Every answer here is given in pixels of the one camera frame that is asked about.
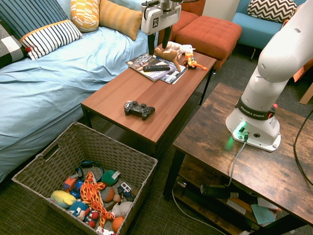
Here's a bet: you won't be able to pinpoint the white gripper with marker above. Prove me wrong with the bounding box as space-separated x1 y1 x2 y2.
141 0 182 56

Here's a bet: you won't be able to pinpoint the black gamepad controller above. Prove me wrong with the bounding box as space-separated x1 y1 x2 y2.
123 100 156 121

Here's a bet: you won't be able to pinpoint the grey woven wicker basket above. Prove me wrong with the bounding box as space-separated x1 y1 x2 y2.
11 121 159 235

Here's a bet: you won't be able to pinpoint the brown plush dog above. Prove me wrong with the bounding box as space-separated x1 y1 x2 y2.
153 46 182 73

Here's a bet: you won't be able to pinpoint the white plush unicorn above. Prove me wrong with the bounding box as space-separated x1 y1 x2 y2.
166 41 197 61

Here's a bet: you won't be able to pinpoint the black tv remote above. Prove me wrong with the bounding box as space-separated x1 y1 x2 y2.
142 64 171 72

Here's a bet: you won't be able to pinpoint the magazine with snowy cover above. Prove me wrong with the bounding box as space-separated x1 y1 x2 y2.
125 53 180 82

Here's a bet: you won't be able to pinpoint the orange upholstered chair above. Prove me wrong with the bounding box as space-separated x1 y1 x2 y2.
157 0 206 45

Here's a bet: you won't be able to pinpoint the orange toy excavator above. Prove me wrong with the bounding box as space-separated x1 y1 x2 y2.
183 52 208 71

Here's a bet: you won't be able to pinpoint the business magazine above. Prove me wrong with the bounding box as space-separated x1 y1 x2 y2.
158 64 189 85

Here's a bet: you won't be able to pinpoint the mustard ribbed pillow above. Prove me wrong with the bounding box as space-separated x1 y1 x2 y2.
98 0 144 41

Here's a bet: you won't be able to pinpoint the orange tufted ottoman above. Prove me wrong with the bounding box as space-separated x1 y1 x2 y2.
175 15 243 71

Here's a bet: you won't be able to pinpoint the red-brown wooden coffee table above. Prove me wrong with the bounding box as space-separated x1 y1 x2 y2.
80 44 217 160

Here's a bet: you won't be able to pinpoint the yellow white patterned pillow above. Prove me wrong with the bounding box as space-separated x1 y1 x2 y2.
70 0 101 33

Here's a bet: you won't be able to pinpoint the blue armchair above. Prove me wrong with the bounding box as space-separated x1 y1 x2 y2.
231 0 307 50

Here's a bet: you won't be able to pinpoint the light blue sofa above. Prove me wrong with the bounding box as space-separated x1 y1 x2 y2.
0 0 162 184

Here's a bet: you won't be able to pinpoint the white navy striped pillow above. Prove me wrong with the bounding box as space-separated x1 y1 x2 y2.
19 19 84 61

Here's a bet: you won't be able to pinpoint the black white chevron pillow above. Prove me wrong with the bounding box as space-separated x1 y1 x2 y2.
247 0 298 24

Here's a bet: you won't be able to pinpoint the blue striped large pillow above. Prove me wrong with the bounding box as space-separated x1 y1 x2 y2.
0 0 70 41

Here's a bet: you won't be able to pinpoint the blue black headphones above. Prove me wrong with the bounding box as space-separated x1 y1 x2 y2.
74 160 106 183

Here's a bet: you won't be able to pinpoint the green plush ball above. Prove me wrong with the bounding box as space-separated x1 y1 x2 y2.
101 169 122 187

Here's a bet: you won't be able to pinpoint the black white checked pillow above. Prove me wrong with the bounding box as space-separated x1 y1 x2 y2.
0 23 29 70

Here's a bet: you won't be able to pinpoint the blue white toy jeep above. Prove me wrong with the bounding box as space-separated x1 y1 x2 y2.
117 182 139 202

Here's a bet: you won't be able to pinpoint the light wooden furniture leg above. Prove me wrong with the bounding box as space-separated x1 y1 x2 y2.
299 81 313 106

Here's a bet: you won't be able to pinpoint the black power supply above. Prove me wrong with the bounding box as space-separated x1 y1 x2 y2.
200 183 239 200

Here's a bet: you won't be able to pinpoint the brown grey plush ball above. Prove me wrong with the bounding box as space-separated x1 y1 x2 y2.
100 187 116 203

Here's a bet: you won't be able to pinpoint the rustic dark wood side table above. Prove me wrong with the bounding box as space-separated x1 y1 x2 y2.
163 82 313 235

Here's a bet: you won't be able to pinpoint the orange toy truck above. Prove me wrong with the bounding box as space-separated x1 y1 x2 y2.
61 174 80 193

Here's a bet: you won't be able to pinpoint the blue toy car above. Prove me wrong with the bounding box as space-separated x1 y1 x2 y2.
70 179 85 199

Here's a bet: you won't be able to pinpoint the grey plush toy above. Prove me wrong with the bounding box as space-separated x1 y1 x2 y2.
111 201 134 218

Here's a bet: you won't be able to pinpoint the white paper sheet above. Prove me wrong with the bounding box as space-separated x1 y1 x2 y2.
256 196 280 211
225 198 247 216

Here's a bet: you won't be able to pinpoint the yellow plush toy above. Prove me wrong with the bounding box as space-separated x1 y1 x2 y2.
49 190 77 210

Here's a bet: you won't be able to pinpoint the blue Captain America plush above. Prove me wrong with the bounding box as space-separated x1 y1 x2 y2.
68 200 89 219

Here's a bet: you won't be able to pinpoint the orange ball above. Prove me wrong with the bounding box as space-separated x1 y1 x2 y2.
112 215 125 234

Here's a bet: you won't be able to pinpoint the red blue hero plush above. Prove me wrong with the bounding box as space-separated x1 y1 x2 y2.
84 207 101 229

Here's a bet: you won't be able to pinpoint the teal paper sheet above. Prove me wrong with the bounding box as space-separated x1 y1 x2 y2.
250 203 277 226

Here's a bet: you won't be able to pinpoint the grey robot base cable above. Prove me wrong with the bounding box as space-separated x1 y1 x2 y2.
224 138 248 188

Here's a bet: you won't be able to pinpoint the white floor cable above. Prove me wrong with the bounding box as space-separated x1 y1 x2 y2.
171 185 228 235

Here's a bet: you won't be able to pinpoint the thin black cable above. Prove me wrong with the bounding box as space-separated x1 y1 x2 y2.
293 114 313 187

